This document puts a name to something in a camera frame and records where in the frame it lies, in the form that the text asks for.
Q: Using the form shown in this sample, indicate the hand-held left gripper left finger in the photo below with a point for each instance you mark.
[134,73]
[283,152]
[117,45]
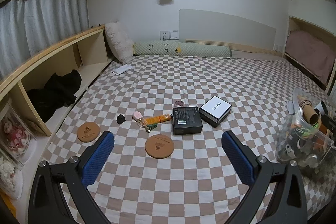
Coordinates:
[99,158]

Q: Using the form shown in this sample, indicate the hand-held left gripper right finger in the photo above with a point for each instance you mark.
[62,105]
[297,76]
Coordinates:
[236,158]

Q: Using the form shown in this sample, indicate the round cork coaster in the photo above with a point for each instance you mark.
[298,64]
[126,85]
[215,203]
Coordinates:
[159,146]
[88,132]

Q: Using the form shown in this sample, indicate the small black cube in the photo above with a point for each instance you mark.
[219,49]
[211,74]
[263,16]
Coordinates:
[120,118]

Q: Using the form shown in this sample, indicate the white box with black edges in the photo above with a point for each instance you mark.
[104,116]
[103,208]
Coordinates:
[215,109]

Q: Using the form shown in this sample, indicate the pink bottle with gold cap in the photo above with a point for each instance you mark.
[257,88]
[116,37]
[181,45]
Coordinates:
[137,116]

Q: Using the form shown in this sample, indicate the clear plastic container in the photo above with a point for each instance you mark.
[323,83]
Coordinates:
[294,140]

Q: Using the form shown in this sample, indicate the green clip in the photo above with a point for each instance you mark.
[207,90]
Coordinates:
[151,126]

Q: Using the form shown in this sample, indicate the black cardboard box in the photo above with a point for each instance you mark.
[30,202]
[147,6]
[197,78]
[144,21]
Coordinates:
[187,120]

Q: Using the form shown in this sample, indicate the orange tube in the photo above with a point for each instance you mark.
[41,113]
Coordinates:
[157,119]

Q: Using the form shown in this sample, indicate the black cloth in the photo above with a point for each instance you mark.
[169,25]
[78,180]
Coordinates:
[57,92]

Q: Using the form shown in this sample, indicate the clear tape roll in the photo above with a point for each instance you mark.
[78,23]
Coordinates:
[179,103]

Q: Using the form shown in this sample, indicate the brown cardboard tube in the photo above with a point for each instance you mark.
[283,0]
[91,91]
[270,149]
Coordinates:
[309,111]

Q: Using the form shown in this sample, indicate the framed flower picture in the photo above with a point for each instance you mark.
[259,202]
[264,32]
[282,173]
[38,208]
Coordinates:
[11,134]

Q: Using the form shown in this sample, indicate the checkered beige white blanket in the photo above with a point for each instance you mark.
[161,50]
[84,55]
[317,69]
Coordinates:
[183,77]

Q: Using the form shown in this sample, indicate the white fluffy pillow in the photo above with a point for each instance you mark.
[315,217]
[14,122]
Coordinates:
[119,40]

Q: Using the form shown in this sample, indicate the wooden shelf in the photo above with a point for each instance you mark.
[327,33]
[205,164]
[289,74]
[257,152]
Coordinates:
[52,48]

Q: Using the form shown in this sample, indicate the green bolster pillow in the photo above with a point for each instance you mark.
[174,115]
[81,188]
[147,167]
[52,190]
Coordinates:
[183,49]

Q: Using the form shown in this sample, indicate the pink blanket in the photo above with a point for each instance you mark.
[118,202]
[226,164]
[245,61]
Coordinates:
[312,53]

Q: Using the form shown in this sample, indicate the wooden niche cabinet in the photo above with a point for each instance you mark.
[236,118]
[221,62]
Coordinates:
[291,20]

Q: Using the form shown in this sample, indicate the grey curtain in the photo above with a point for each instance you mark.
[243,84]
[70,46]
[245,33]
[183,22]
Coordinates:
[39,22]

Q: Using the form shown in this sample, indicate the white wall switch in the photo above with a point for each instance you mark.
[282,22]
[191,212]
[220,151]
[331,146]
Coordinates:
[174,35]

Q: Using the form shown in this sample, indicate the white wall socket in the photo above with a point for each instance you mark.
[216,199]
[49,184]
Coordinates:
[164,35]

